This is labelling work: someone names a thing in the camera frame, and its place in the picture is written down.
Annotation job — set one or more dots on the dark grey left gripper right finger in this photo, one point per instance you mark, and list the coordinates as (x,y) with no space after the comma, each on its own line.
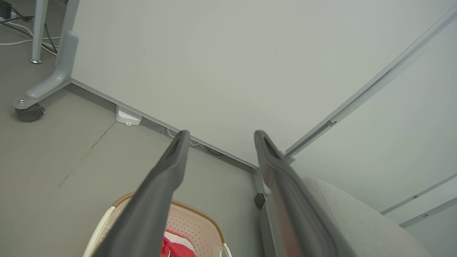
(296,214)

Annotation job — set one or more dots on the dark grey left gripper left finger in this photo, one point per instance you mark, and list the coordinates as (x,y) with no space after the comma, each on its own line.
(150,214)

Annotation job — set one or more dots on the red garment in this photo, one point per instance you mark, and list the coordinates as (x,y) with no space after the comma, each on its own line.
(178,248)

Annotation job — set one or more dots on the grey fabric sofa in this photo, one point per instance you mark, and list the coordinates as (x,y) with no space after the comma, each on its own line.
(357,221)

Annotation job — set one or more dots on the small black caster wheel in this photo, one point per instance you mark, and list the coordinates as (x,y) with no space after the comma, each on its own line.
(259,200)

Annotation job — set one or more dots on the cream perforated laundry basket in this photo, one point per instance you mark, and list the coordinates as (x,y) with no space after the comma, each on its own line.
(200,228)

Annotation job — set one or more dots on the white power strip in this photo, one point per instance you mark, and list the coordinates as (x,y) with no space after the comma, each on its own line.
(127,117)

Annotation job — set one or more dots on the black partition caster wheel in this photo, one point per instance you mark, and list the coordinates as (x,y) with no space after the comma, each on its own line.
(30,113)

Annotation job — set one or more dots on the large white mobile partition panel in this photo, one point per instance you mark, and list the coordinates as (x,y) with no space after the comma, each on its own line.
(214,64)

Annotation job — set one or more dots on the grey partition foot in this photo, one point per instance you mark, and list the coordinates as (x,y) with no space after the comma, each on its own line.
(57,78)

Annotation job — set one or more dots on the grey metal table leg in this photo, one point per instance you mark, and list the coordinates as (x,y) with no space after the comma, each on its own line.
(38,32)

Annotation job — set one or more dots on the black power adapter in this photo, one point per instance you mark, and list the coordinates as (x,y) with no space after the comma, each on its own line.
(5,8)

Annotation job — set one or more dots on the white partition panel with rail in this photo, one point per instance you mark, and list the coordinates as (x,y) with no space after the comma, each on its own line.
(392,125)

